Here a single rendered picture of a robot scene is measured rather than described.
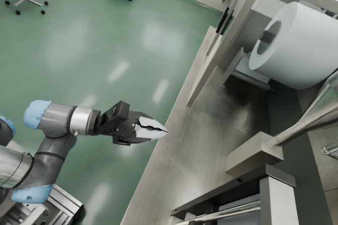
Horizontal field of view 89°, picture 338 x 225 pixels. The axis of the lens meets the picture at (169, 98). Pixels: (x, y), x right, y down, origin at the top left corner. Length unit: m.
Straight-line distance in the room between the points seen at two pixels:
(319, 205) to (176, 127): 0.63
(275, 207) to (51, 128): 0.49
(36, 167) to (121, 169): 1.24
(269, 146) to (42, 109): 0.74
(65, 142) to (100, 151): 1.22
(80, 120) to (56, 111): 0.06
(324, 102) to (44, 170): 0.74
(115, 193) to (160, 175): 0.92
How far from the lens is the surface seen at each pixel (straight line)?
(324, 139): 0.97
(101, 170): 1.74
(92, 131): 0.49
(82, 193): 1.71
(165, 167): 0.83
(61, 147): 0.58
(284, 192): 0.33
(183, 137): 0.91
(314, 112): 0.63
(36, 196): 0.55
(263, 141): 0.77
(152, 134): 0.48
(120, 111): 0.40
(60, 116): 0.50
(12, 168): 0.53
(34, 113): 0.53
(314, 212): 0.92
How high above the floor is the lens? 1.66
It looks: 48 degrees down
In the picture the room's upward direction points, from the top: 23 degrees clockwise
